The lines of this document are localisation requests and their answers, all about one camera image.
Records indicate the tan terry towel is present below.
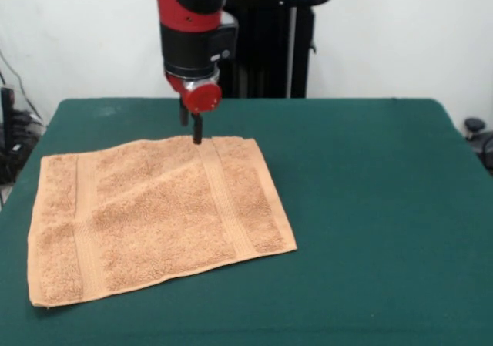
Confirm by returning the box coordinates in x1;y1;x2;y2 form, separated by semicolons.
27;136;298;308

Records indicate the black upright box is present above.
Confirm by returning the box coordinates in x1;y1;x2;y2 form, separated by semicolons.
0;86;16;153

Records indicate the black cable pile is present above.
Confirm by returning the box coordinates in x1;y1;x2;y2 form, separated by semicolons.
0;109;48;185

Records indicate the black chair part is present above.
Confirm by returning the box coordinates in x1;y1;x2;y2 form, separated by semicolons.
463;117;493;172

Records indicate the thin wall cable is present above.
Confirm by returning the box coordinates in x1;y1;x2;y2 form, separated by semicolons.
0;49;44;122

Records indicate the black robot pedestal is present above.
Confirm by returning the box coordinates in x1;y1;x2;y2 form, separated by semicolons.
217;0;317;99

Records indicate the dark green table cloth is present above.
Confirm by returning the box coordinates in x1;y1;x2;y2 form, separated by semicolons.
0;98;493;346

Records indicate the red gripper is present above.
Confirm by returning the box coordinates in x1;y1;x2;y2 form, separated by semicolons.
165;70;223;146

